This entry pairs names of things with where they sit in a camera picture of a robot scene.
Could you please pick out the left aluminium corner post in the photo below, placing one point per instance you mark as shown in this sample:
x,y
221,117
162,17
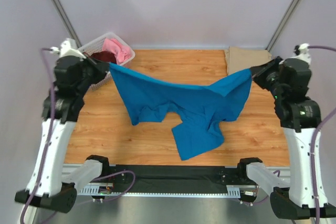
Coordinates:
x,y
66,21

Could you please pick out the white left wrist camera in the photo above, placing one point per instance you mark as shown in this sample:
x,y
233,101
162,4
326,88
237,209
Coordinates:
x,y
68,48

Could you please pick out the blue t shirt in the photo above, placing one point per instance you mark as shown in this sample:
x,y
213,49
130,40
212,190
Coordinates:
x,y
201,108

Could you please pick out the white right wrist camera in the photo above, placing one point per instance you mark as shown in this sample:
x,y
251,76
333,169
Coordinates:
x,y
301,52

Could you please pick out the folded beige t shirt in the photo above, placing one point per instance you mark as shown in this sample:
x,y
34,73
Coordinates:
x,y
238,59

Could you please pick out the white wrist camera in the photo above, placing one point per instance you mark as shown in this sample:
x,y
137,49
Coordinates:
x,y
68,48
301,52

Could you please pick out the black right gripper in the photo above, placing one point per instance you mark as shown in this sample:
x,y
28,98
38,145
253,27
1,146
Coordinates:
x,y
264,69

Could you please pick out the pink t shirt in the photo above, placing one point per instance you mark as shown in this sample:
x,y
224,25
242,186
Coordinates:
x,y
121,52

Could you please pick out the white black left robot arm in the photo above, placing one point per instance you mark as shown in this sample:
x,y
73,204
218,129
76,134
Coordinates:
x,y
47,187

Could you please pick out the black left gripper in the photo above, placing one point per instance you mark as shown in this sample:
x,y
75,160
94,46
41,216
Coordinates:
x,y
92,64

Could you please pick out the right aluminium corner post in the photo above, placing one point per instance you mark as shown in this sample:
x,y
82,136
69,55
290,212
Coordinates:
x,y
282,24

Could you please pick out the aluminium corner post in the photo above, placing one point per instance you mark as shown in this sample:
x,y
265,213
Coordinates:
x,y
66,21
282,24

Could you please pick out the white perforated plastic basket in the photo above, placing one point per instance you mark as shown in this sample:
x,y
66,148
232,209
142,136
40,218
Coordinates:
x,y
96,46

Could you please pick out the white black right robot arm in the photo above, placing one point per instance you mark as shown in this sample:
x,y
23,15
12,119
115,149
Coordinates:
x,y
303,197

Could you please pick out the dark red t shirt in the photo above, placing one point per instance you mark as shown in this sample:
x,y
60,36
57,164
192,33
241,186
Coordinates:
x,y
104,56

